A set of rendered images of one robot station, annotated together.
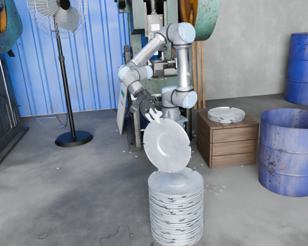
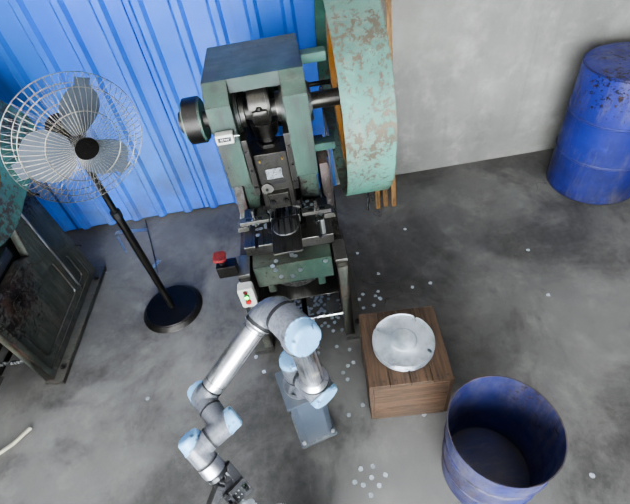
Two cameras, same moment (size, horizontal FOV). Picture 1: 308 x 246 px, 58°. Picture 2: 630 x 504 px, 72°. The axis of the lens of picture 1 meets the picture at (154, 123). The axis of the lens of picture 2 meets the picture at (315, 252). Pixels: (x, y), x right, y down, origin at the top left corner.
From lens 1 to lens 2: 156 cm
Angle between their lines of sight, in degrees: 27
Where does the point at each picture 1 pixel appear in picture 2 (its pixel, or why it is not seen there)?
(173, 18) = (306, 160)
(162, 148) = not seen: outside the picture
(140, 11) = (237, 158)
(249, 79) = (485, 133)
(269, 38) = (537, 54)
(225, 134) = (394, 391)
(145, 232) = not seen: outside the picture
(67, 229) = not seen: outside the picture
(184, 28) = (294, 345)
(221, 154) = (389, 408)
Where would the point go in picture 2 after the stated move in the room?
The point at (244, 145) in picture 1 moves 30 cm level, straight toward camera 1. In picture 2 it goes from (428, 398) to (414, 461)
